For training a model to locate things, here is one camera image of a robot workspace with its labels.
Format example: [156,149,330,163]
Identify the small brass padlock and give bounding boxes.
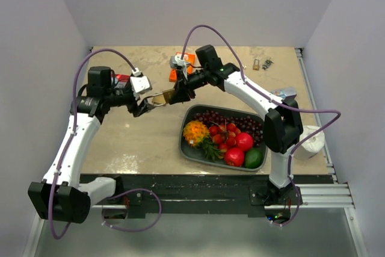
[252,58,260,70]

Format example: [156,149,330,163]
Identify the dark red grapes bunch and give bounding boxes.
[191,110,263,147]

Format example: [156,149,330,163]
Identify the red pomegranate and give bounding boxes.
[235,132,254,152]
[224,147,245,167]

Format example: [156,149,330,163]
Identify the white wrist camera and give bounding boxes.
[129,67,152,94]
[170,54,190,72]

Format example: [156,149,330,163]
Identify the black key bunch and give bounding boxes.
[262,58,274,70]

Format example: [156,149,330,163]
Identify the green avocado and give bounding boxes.
[244,148,263,169]

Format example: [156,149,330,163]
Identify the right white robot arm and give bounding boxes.
[168,45,303,205]

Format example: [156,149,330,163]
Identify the upper red pomegranate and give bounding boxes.
[235,132,254,152]

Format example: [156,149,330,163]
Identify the orange razor box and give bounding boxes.
[168,52,196,82]

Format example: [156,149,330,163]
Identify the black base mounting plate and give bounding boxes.
[89,174,303,220]

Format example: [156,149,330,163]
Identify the grey fruit tray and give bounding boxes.
[179,105,268,172]

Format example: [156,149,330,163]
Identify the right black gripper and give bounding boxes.
[169,67,211,104]

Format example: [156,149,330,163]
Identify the orange horned melon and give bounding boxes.
[182,120,209,149]

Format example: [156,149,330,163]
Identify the large brass padlock centre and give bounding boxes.
[152,95,166,107]

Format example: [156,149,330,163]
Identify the white paper towel roll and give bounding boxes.
[294,125,325,160]

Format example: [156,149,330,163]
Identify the brass padlock with key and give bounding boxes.
[146,88,174,108]

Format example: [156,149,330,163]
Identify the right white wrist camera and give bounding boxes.
[170,54,190,72]

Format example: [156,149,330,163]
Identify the green pineapple leaf top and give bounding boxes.
[199,138,223,161]

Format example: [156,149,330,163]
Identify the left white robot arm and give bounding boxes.
[28,66,152,223]

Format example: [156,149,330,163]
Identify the purple toothpaste box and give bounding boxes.
[270,87,297,99]

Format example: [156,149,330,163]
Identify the lower red pomegranate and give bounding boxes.
[224,147,245,167]

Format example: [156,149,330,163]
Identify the aluminium frame rail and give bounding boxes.
[90,183,356,209]

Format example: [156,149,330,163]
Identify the red toothpaste box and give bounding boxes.
[112,74,130,88]

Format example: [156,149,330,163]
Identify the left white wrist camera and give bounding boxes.
[129,67,152,94]

